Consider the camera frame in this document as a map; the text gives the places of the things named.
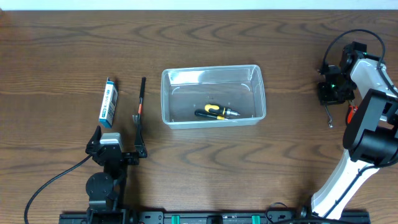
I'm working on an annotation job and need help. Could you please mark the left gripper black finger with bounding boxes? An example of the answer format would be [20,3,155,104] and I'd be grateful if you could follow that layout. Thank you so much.
[134,119,147,158]
[86,126,102,152]

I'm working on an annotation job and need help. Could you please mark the red handled pliers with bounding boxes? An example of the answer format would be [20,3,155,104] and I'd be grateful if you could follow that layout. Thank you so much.
[346,100,358,124]

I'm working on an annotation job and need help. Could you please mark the black mounting rail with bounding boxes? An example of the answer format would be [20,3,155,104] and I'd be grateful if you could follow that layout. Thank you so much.
[58,210,371,224]

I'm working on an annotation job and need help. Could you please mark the slim black yellow screwdriver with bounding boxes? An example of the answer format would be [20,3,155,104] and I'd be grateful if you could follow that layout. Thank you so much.
[194,109,228,120]

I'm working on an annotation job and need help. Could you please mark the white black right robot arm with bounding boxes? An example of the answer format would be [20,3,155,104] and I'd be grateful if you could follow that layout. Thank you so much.
[308,42,397,220]

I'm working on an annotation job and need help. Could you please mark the small black red hammer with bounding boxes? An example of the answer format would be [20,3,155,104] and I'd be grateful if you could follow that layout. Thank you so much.
[132,77,146,121]

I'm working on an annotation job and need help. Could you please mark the clear plastic container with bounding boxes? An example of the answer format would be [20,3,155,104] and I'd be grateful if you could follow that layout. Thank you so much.
[161,65,266,129]

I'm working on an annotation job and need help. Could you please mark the silver combination wrench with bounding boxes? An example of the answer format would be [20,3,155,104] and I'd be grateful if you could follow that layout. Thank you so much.
[324,105,333,129]

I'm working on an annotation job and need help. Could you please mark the blue white screwdriver box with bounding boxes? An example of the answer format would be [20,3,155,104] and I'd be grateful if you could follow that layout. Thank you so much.
[98,78,118,128]

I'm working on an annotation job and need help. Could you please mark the stubby yellow black screwdriver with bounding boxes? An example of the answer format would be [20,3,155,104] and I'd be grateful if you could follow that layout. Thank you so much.
[205,104,240,116]

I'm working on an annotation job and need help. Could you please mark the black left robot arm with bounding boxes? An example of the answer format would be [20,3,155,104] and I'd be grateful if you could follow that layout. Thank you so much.
[85,115,147,223]

